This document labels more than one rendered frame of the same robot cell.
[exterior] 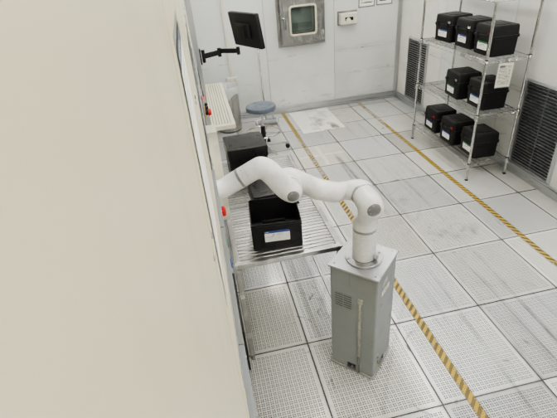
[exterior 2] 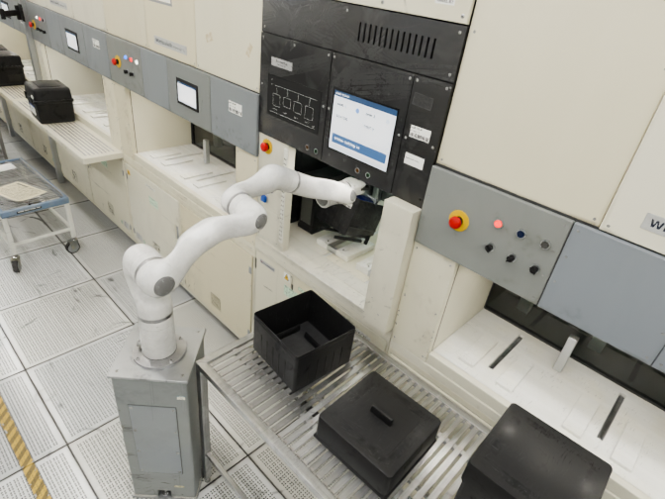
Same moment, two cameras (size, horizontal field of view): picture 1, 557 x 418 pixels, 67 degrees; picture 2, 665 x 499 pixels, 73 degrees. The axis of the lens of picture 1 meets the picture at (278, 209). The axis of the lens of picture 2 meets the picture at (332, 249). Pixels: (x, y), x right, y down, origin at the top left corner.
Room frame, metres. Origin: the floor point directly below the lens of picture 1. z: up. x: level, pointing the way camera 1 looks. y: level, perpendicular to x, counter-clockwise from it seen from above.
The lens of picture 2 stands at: (3.01, -0.76, 2.03)
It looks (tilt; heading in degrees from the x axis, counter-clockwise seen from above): 32 degrees down; 139
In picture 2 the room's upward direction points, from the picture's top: 8 degrees clockwise
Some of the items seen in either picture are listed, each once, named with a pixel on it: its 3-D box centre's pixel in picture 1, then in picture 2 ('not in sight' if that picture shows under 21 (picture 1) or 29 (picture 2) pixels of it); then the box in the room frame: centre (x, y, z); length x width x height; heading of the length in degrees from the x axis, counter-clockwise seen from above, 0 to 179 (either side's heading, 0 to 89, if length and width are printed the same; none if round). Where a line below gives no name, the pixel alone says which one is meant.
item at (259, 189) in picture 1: (272, 188); (379, 425); (2.45, 0.03, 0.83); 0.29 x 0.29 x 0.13; 10
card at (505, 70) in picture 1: (504, 73); not in sight; (3.74, -2.13, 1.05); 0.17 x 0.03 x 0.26; 99
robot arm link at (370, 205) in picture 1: (367, 211); (147, 280); (1.69, -0.42, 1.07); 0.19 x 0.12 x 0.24; 6
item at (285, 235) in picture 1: (274, 221); (303, 337); (2.01, 0.03, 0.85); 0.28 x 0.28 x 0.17; 3
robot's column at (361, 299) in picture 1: (361, 309); (167, 416); (1.72, -0.42, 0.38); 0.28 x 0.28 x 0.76; 54
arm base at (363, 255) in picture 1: (364, 243); (157, 332); (1.72, -0.42, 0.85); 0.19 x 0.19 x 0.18
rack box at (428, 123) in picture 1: (439, 118); not in sight; (4.68, -1.99, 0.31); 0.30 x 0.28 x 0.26; 6
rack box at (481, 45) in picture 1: (495, 37); not in sight; (3.95, -2.10, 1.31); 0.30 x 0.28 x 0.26; 9
